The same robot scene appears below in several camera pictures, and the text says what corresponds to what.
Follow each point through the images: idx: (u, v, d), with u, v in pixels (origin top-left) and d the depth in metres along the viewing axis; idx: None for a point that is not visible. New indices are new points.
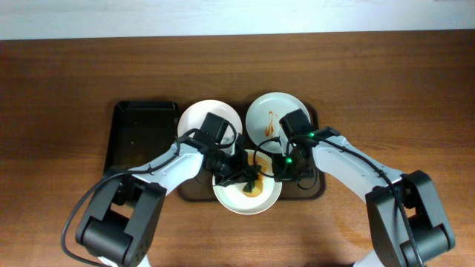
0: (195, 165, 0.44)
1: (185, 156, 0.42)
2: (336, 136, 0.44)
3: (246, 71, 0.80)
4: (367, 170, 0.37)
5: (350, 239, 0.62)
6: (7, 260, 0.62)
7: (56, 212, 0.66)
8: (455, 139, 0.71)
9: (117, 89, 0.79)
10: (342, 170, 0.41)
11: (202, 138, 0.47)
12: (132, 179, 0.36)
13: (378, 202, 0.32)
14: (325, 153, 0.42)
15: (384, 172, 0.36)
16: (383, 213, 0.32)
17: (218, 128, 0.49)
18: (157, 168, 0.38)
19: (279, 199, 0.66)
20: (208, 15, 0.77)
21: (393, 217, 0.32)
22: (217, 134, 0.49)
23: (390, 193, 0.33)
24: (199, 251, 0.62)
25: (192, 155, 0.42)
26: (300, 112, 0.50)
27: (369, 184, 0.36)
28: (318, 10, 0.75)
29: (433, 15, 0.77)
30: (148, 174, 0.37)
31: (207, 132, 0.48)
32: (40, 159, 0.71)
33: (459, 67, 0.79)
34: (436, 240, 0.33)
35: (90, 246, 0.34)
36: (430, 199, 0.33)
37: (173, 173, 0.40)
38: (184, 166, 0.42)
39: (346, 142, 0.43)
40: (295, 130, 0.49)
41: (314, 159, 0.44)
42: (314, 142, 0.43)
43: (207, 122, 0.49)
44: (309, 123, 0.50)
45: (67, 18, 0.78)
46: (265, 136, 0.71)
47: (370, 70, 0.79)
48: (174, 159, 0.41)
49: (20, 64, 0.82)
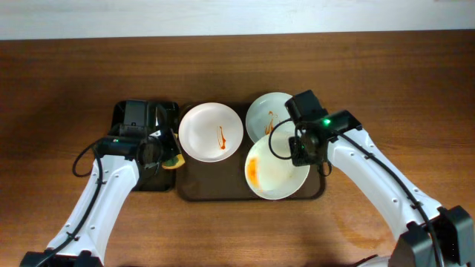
0: (128, 174, 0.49)
1: (112, 175, 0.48)
2: (358, 131, 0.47)
3: (246, 71, 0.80)
4: (398, 194, 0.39)
5: (350, 239, 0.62)
6: (6, 260, 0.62)
7: (56, 212, 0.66)
8: (454, 139, 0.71)
9: (117, 89, 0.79)
10: (367, 182, 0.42)
11: (133, 132, 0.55)
12: (56, 257, 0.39)
13: (413, 243, 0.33)
14: (350, 159, 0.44)
15: (419, 204, 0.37)
16: (420, 254, 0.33)
17: (145, 115, 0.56)
18: (81, 227, 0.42)
19: (279, 199, 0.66)
20: (208, 15, 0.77)
21: (426, 256, 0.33)
22: (146, 122, 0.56)
23: (428, 235, 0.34)
24: (199, 251, 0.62)
25: (117, 174, 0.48)
26: (309, 94, 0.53)
27: (401, 212, 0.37)
28: (318, 10, 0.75)
29: (432, 16, 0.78)
30: (73, 241, 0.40)
31: (134, 123, 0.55)
32: (40, 159, 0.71)
33: (459, 67, 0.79)
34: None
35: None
36: (465, 239, 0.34)
37: (99, 219, 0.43)
38: (113, 192, 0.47)
39: (369, 144, 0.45)
40: (304, 114, 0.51)
41: (329, 153, 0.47)
42: (333, 137, 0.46)
43: (131, 113, 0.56)
44: (317, 106, 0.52)
45: (67, 18, 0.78)
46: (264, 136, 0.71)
47: (369, 70, 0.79)
48: (99, 191, 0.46)
49: (19, 64, 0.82)
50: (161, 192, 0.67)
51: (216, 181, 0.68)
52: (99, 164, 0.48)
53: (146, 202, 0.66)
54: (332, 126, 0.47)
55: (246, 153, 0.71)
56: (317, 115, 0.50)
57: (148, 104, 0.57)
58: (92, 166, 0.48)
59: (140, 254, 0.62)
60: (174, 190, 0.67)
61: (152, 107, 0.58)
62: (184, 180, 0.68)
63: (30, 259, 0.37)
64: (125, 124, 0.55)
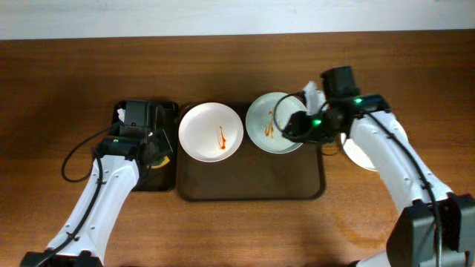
0: (128, 174, 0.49)
1: (112, 175, 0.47)
2: (389, 116, 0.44)
3: (246, 70, 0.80)
4: (412, 173, 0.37)
5: (350, 239, 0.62)
6: (6, 260, 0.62)
7: (56, 212, 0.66)
8: (455, 139, 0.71)
9: (118, 89, 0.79)
10: (380, 155, 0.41)
11: (133, 133, 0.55)
12: (56, 257, 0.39)
13: (415, 219, 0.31)
14: (372, 136, 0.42)
15: (430, 186, 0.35)
16: (412, 228, 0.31)
17: (145, 115, 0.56)
18: (81, 228, 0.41)
19: (279, 199, 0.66)
20: (208, 15, 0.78)
21: (426, 234, 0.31)
22: (146, 122, 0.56)
23: (429, 212, 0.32)
24: (199, 250, 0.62)
25: (118, 173, 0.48)
26: (348, 69, 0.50)
27: (409, 189, 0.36)
28: (317, 10, 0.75)
29: (430, 16, 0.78)
30: (72, 241, 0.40)
31: (135, 124, 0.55)
32: (40, 159, 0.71)
33: (459, 66, 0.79)
34: (456, 258, 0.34)
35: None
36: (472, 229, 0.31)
37: (98, 219, 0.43)
38: (113, 192, 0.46)
39: (395, 127, 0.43)
40: (338, 89, 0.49)
41: (354, 131, 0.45)
42: (361, 116, 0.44)
43: (132, 112, 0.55)
44: (355, 86, 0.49)
45: (68, 18, 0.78)
46: (263, 137, 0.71)
47: (369, 70, 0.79)
48: (99, 191, 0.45)
49: (20, 64, 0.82)
50: (161, 192, 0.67)
51: (217, 181, 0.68)
52: (99, 164, 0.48)
53: (146, 202, 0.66)
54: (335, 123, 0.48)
55: (246, 152, 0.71)
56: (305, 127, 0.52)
57: (148, 104, 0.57)
58: (92, 166, 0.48)
59: (140, 254, 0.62)
60: (174, 190, 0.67)
61: (152, 107, 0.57)
62: (183, 180, 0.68)
63: (29, 259, 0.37)
64: (125, 124, 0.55)
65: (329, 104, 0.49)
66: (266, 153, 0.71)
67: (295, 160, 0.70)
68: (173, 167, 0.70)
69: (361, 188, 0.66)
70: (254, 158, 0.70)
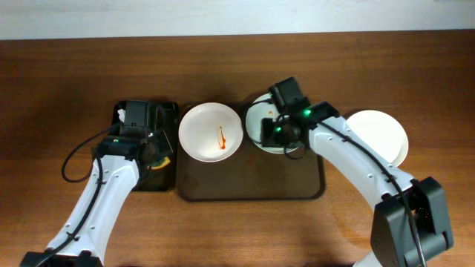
0: (129, 175, 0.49)
1: (112, 175, 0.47)
2: (337, 119, 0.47)
3: (246, 70, 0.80)
4: (373, 170, 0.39)
5: (350, 239, 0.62)
6: (6, 260, 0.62)
7: (56, 213, 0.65)
8: (455, 139, 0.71)
9: (118, 89, 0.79)
10: (342, 159, 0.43)
11: (133, 133, 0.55)
12: (56, 257, 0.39)
13: (387, 211, 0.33)
14: (329, 143, 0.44)
15: (393, 177, 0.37)
16: (389, 222, 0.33)
17: (145, 115, 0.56)
18: (81, 228, 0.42)
19: (279, 199, 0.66)
20: (207, 15, 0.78)
21: (400, 224, 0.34)
22: (145, 122, 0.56)
23: (398, 203, 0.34)
24: (199, 250, 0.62)
25: (118, 173, 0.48)
26: (292, 81, 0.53)
27: (377, 186, 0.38)
28: (317, 10, 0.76)
29: (430, 16, 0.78)
30: (72, 241, 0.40)
31: (134, 124, 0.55)
32: (40, 159, 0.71)
33: (459, 66, 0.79)
34: (439, 242, 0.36)
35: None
36: (439, 208, 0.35)
37: (99, 219, 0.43)
38: (113, 192, 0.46)
39: (346, 127, 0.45)
40: (285, 102, 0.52)
41: (312, 142, 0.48)
42: (313, 125, 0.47)
43: (132, 112, 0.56)
44: (300, 96, 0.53)
45: (68, 19, 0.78)
46: None
47: (369, 70, 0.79)
48: (99, 191, 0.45)
49: (20, 65, 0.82)
50: (161, 192, 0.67)
51: (217, 181, 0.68)
52: (99, 164, 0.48)
53: (146, 202, 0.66)
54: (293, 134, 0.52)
55: (246, 152, 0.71)
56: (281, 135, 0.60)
57: (148, 104, 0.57)
58: (92, 166, 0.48)
59: (140, 254, 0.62)
60: (174, 190, 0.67)
61: (151, 107, 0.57)
62: (182, 180, 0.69)
63: (29, 259, 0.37)
64: (125, 124, 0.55)
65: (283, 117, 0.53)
66: (266, 153, 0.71)
67: (295, 161, 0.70)
68: (173, 168, 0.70)
69: None
70: (253, 158, 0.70)
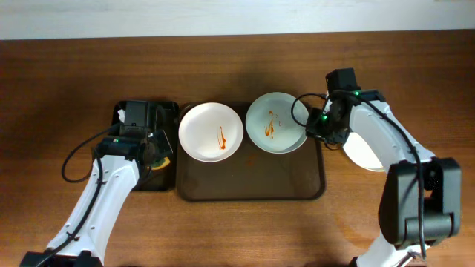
0: (129, 174, 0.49)
1: (112, 175, 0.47)
2: (381, 102, 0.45)
3: (246, 71, 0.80)
4: (400, 142, 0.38)
5: (350, 239, 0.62)
6: (5, 261, 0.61)
7: (56, 213, 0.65)
8: (455, 139, 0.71)
9: (118, 89, 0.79)
10: (372, 133, 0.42)
11: (133, 133, 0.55)
12: (56, 257, 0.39)
13: (401, 172, 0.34)
14: (365, 117, 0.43)
15: (415, 150, 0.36)
16: (398, 180, 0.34)
17: (145, 115, 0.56)
18: (82, 227, 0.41)
19: (279, 199, 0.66)
20: (208, 15, 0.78)
21: (410, 188, 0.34)
22: (146, 122, 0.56)
23: (413, 167, 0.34)
24: (199, 251, 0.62)
25: (118, 173, 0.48)
26: (350, 70, 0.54)
27: (398, 155, 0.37)
28: (317, 10, 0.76)
29: (430, 16, 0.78)
30: (73, 241, 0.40)
31: (134, 124, 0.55)
32: (40, 159, 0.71)
33: (459, 66, 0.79)
34: (443, 225, 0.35)
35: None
36: (452, 187, 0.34)
37: (99, 219, 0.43)
38: (114, 191, 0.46)
39: (388, 110, 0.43)
40: (342, 86, 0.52)
41: (352, 118, 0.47)
42: (357, 102, 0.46)
43: (132, 112, 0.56)
44: (355, 85, 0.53)
45: (69, 19, 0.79)
46: (264, 136, 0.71)
47: (370, 70, 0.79)
48: (99, 191, 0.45)
49: (20, 65, 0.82)
50: (161, 192, 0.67)
51: (217, 181, 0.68)
52: (99, 164, 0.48)
53: (146, 202, 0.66)
54: (337, 116, 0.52)
55: (246, 152, 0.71)
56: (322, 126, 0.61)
57: (148, 104, 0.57)
58: (92, 166, 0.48)
59: (140, 254, 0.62)
60: (174, 190, 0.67)
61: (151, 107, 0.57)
62: (182, 181, 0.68)
63: (28, 259, 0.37)
64: (125, 124, 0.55)
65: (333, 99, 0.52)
66: (266, 153, 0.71)
67: (295, 160, 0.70)
68: (173, 167, 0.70)
69: (361, 189, 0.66)
70: (253, 158, 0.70)
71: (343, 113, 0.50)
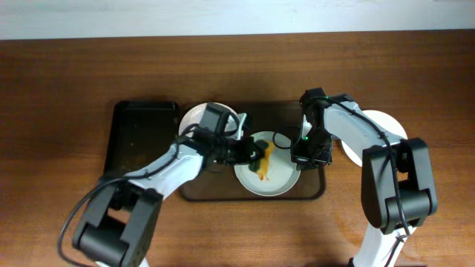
0: (194, 167, 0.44)
1: (185, 158, 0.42)
2: (350, 101, 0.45)
3: (247, 70, 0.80)
4: (370, 133, 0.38)
5: (350, 239, 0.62)
6: (6, 260, 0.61)
7: (56, 213, 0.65)
8: (455, 139, 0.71)
9: (117, 89, 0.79)
10: (344, 130, 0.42)
11: (202, 137, 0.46)
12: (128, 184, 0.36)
13: (373, 157, 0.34)
14: (337, 117, 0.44)
15: (384, 134, 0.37)
16: (371, 165, 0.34)
17: (219, 121, 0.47)
18: (154, 173, 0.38)
19: (278, 199, 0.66)
20: (208, 15, 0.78)
21: (384, 170, 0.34)
22: (217, 128, 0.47)
23: (386, 151, 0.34)
24: (199, 250, 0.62)
25: (191, 157, 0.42)
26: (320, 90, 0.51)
27: (369, 142, 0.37)
28: (317, 9, 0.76)
29: (428, 16, 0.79)
30: (144, 179, 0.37)
31: (207, 127, 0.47)
32: (40, 159, 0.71)
33: (459, 66, 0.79)
34: (422, 202, 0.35)
35: (87, 251, 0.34)
36: (423, 165, 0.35)
37: (171, 177, 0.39)
38: (183, 167, 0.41)
39: (357, 107, 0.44)
40: (313, 101, 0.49)
41: (325, 121, 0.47)
42: (327, 104, 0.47)
43: (206, 115, 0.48)
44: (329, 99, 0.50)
45: (69, 18, 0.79)
46: (259, 181, 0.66)
47: (370, 70, 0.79)
48: (172, 162, 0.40)
49: (20, 64, 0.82)
50: None
51: (217, 181, 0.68)
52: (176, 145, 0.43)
53: None
54: (313, 122, 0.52)
55: None
56: (305, 147, 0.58)
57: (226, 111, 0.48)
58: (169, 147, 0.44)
59: None
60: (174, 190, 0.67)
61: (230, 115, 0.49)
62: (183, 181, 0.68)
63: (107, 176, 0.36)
64: (200, 125, 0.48)
65: (306, 107, 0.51)
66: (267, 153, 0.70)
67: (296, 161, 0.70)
68: None
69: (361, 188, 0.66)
70: None
71: (316, 118, 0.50)
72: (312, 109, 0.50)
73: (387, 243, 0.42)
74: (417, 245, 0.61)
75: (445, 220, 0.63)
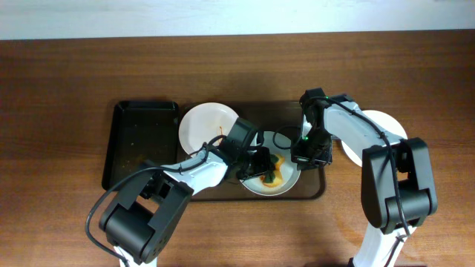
0: (218, 174, 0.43)
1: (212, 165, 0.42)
2: (349, 101, 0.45)
3: (247, 70, 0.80)
4: (370, 133, 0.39)
5: (350, 239, 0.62)
6: (7, 260, 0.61)
7: (56, 213, 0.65)
8: (454, 139, 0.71)
9: (117, 89, 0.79)
10: (344, 130, 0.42)
11: (227, 150, 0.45)
12: (162, 174, 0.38)
13: (373, 156, 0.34)
14: (337, 117, 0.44)
15: (384, 134, 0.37)
16: (372, 165, 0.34)
17: (245, 136, 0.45)
18: (186, 170, 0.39)
19: (278, 199, 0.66)
20: (208, 15, 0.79)
21: (384, 169, 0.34)
22: (243, 143, 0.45)
23: (385, 151, 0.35)
24: (199, 250, 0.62)
25: (218, 165, 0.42)
26: (320, 90, 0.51)
27: (369, 142, 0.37)
28: (317, 9, 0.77)
29: (427, 16, 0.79)
30: (177, 173, 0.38)
31: (233, 141, 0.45)
32: (40, 159, 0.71)
33: (459, 66, 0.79)
34: (421, 203, 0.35)
35: (111, 233, 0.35)
36: (423, 165, 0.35)
37: (200, 178, 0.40)
38: (210, 173, 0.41)
39: (356, 106, 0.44)
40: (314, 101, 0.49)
41: (325, 121, 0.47)
42: (327, 104, 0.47)
43: (234, 127, 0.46)
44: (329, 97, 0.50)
45: (70, 18, 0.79)
46: (259, 182, 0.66)
47: (370, 70, 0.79)
48: (201, 164, 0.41)
49: (20, 65, 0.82)
50: None
51: None
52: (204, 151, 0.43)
53: None
54: (313, 123, 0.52)
55: None
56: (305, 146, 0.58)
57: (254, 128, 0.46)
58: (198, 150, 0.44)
59: None
60: None
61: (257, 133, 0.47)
62: None
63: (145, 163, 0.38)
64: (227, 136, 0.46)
65: (305, 107, 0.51)
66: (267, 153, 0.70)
67: None
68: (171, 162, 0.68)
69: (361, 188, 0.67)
70: None
71: (316, 118, 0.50)
72: (313, 110, 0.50)
73: (387, 243, 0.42)
74: (417, 245, 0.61)
75: (444, 219, 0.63)
